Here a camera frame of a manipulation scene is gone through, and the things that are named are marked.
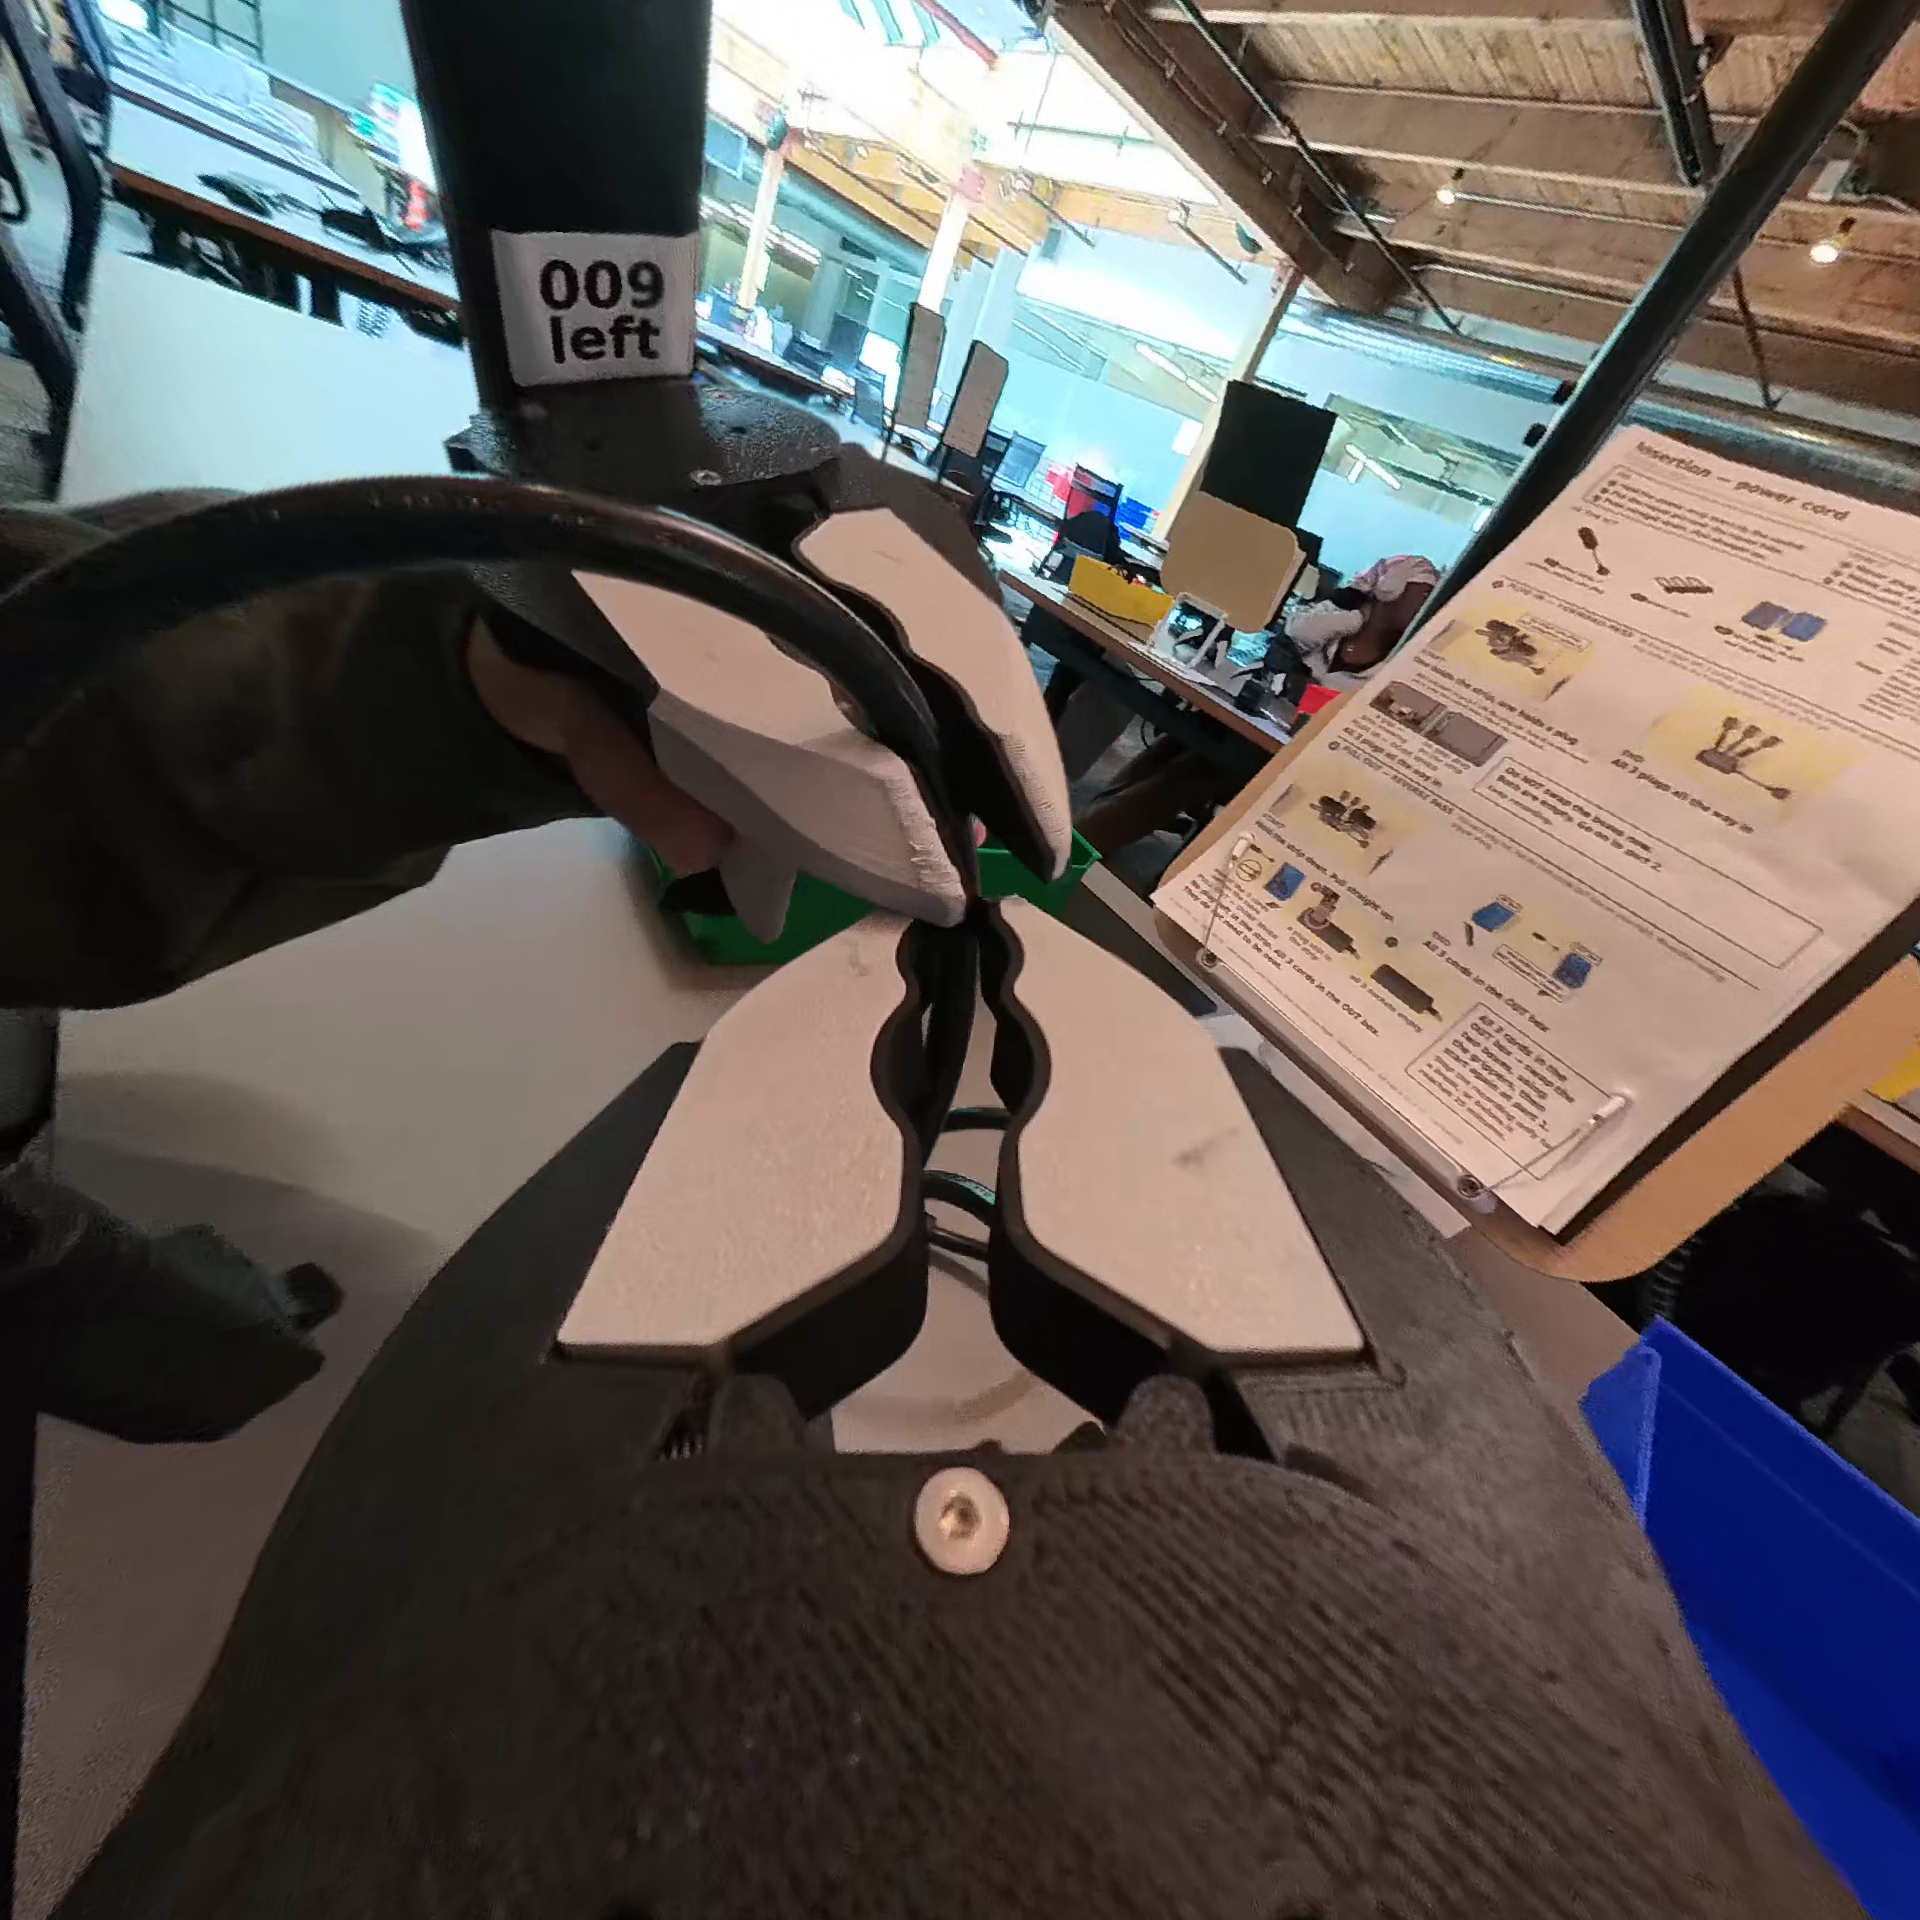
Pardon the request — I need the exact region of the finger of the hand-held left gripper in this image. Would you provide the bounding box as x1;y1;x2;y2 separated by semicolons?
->
790;503;1075;890
575;568;977;946

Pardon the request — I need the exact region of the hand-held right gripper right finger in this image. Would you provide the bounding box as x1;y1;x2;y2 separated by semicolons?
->
976;899;1373;1427

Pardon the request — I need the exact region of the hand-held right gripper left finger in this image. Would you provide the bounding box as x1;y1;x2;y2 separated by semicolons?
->
555;899;992;1424

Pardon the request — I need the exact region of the black power cord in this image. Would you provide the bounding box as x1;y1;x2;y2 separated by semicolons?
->
0;476;998;1278

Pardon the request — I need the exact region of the person's left forearm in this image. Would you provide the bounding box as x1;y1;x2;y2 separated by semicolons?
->
0;486;633;1010

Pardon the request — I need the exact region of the person's left hand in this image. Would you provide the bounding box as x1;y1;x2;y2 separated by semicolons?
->
472;618;740;880

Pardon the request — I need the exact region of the green plastic bin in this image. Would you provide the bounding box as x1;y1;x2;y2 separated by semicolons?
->
645;817;1105;970

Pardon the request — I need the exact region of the yellow plastic bin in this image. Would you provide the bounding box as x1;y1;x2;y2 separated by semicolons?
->
1067;552;1175;629

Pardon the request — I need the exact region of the black office chair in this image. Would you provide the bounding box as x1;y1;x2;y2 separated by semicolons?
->
1050;463;1127;565

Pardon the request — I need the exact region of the long wooden desk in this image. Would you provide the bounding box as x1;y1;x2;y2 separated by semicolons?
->
998;562;1306;751

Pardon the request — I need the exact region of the beige board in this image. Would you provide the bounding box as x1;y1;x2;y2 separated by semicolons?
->
1162;493;1306;634

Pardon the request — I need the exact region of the dark long desk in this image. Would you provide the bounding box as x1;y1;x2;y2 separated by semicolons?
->
105;60;466;324

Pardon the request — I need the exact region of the black monitor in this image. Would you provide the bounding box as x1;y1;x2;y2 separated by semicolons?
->
1199;380;1341;531

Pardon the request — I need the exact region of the pink and white cloth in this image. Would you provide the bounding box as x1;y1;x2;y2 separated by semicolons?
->
1287;552;1445;677

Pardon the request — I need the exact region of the wooden sheet board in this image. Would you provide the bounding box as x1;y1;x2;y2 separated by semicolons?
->
1153;885;1920;1283

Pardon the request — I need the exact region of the printed instruction sheet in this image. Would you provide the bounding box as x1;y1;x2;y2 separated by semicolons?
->
1151;424;1920;1235

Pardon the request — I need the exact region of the blue plastic bin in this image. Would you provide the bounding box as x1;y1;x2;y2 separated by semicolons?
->
1582;1317;1920;1920

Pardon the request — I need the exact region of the black metal pole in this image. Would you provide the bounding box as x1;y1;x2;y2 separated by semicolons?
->
1431;0;1920;633

